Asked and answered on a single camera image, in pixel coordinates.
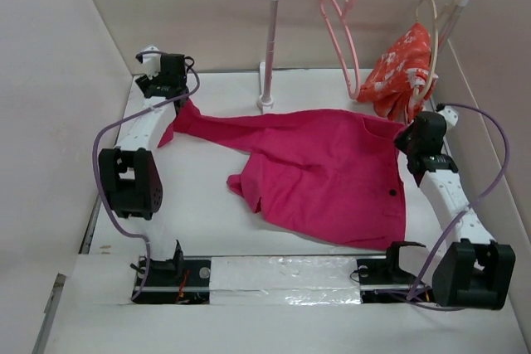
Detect metal rail left edge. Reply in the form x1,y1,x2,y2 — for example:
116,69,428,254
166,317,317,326
32,196,101,354

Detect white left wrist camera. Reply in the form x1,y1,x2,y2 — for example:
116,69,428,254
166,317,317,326
135,46,162,79

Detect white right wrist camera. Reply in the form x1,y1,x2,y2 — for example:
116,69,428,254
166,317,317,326
436,103,459,131

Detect pink trousers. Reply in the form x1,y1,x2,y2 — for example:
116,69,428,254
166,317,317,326
161,102,407,250

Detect orange floral garment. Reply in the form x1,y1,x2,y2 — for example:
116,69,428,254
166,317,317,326
358,22,438,124

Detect pink plastic hanger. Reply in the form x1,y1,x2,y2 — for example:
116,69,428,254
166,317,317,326
319,0,361,101

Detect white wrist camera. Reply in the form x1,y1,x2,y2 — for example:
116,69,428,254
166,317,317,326
436,103,459,131
135,46,162,79

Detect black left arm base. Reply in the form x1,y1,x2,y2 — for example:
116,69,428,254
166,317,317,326
130,240,212,305

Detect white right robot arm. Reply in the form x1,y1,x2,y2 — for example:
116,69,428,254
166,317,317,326
394,103,516,311

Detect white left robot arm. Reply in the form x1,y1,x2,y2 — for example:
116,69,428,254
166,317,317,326
97,46,194,285

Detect beige wooden hanger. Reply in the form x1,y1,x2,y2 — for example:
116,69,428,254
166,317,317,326
413,0,459,100

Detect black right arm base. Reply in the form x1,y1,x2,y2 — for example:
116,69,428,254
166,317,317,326
350,241,438,308

